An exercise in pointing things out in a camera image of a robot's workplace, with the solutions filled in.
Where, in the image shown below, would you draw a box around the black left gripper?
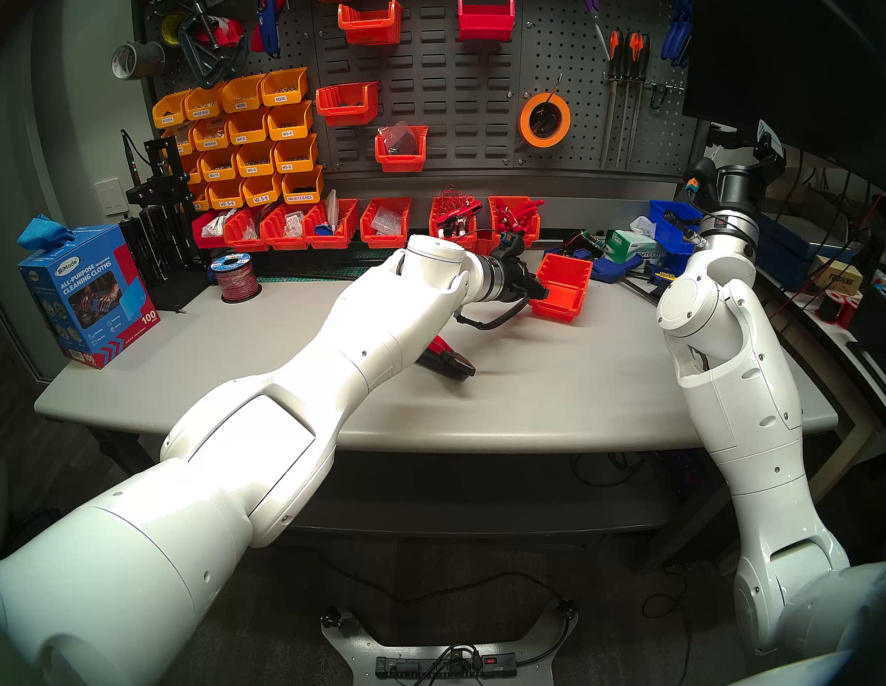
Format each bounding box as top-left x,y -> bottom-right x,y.
486,232 -> 553,308

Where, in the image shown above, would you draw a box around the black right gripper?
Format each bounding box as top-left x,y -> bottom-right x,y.
681,130 -> 790,226

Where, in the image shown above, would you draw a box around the orange-red plastic storage bin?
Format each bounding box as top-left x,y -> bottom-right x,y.
527,251 -> 596,325

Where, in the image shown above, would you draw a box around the black utility knife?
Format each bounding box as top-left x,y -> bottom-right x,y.
414,345 -> 478,384

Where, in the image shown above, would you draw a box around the green tissue box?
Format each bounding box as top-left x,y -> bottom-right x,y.
602,216 -> 663,265

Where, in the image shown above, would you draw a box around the small cardboard box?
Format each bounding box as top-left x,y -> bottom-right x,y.
813,258 -> 866,297

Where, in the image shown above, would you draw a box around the blue cleaning cloths box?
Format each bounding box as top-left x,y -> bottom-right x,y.
17,223 -> 163,372

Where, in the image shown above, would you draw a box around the small red clamps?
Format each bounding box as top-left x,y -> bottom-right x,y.
495,197 -> 547,235

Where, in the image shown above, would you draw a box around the large blue spring clamp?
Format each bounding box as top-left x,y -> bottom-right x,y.
589,253 -> 646,285

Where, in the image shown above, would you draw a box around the black computer monitor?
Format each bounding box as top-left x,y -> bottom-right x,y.
677,0 -> 886,212

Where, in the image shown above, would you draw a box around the black and red markers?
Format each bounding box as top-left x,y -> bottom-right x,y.
436,207 -> 483,237

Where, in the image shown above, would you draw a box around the dark blue case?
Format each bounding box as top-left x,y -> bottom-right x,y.
756,212 -> 822,282

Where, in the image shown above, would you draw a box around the dark perforated pegboard panel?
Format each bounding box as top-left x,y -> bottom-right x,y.
520,0 -> 707,183
135,0 -> 326,213

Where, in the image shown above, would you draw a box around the blue and yellow bar clamp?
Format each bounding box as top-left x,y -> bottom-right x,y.
619,259 -> 680,310

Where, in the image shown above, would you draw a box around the blue spring clamps hanging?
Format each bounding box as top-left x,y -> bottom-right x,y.
659,0 -> 697,70

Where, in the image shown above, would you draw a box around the orange tape roll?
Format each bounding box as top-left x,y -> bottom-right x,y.
517,90 -> 574,150

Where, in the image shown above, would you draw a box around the green cutting mat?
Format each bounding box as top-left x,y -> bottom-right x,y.
256,246 -> 401,285

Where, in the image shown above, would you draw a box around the grey louvred panel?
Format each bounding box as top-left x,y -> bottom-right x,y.
311,0 -> 533,178

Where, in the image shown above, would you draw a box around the yellow bin labelled M4-0.7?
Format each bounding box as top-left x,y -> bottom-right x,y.
282,164 -> 328,205

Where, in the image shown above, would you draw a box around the crimson plastic bin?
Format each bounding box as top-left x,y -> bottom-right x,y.
457,0 -> 519,45

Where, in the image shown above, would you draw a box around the yellow bin labelled M3-6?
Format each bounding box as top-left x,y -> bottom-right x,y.
273,132 -> 321,175

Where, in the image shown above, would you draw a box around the yellow bin labelled M2.5-5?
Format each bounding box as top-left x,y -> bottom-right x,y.
242,171 -> 286,207

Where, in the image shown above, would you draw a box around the yellow bin labelled M3-4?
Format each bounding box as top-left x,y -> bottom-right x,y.
266,99 -> 316,141

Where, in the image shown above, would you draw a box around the yellow bin labelled M3-8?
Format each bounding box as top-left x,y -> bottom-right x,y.
235,141 -> 279,179

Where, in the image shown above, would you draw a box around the yellow bin labelled M3X6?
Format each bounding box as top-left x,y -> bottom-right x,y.
259,67 -> 310,108

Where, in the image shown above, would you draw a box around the yellow bin labelled M2.5-6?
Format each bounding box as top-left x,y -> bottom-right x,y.
207,177 -> 250,211

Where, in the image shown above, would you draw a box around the yellow bin labelled M4-6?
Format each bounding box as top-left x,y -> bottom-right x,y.
226,108 -> 274,146

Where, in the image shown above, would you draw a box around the dark red plastic bin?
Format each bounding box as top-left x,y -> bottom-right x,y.
191,211 -> 233,250

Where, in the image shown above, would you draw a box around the yellow bin labelled M3-12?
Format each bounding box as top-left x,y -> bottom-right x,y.
200,148 -> 243,183

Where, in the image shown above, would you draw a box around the yellow bin labelled M4X4X6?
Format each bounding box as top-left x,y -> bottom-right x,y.
192,117 -> 234,153

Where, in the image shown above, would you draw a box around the black metal press stand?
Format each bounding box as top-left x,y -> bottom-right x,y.
116,135 -> 212,313

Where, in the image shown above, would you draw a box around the yellow bin labelled M3X8 BAD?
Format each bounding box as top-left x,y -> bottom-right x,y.
183,85 -> 227,122

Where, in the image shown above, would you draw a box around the black power strip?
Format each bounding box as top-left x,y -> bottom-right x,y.
374,649 -> 519,685

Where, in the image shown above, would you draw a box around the red tape roll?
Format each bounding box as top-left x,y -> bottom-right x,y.
195,14 -> 246,50

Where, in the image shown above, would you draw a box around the grey metal C-clamp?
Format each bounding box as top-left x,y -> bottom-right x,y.
176,0 -> 251,91

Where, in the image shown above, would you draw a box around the yellow bin labelled M3X5X4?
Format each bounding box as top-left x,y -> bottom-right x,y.
152,91 -> 194,130

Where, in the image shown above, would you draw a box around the black soldering iron pen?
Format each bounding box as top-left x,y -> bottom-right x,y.
120,128 -> 151,189

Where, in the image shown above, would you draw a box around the blue microfiber cloth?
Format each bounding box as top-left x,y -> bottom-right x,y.
16,212 -> 77,252

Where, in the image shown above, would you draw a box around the black monitor mount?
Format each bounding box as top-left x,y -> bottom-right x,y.
704,120 -> 761,154

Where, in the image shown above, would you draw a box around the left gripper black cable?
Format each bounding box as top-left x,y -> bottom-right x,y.
454,297 -> 532,333

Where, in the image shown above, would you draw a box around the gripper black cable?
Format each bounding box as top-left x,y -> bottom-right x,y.
454,297 -> 532,333
660,209 -> 707,253

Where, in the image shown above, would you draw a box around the black device with coloured wires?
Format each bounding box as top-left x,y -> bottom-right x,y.
564,228 -> 608,258

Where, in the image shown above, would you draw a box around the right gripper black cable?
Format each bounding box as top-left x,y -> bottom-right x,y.
660,209 -> 707,253

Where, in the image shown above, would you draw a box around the orange handled file bottom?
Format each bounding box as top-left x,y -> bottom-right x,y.
620,32 -> 657,167

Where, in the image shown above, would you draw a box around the orange handled file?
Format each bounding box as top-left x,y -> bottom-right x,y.
595,29 -> 630,168
609,30 -> 645,167
620,32 -> 657,167

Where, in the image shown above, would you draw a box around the orange handled file middle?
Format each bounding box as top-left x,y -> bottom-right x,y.
609,30 -> 645,167

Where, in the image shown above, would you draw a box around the orange handled file top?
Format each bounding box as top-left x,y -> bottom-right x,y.
595,29 -> 630,168

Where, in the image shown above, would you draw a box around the purple-handled scissors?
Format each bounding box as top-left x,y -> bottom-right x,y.
569,0 -> 611,59

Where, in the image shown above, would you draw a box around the red wire spool blue label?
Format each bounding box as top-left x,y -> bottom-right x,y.
211,253 -> 260,306

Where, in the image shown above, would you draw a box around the blue-handled hand tool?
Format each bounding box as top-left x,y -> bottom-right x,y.
256,0 -> 283,60

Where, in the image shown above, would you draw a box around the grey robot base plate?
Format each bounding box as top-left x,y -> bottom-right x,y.
321,596 -> 582,686

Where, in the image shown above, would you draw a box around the white light switch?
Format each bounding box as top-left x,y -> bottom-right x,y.
93,177 -> 129,218

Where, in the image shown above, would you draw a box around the silver duct tape roll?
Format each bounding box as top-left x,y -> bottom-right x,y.
111,40 -> 169,82

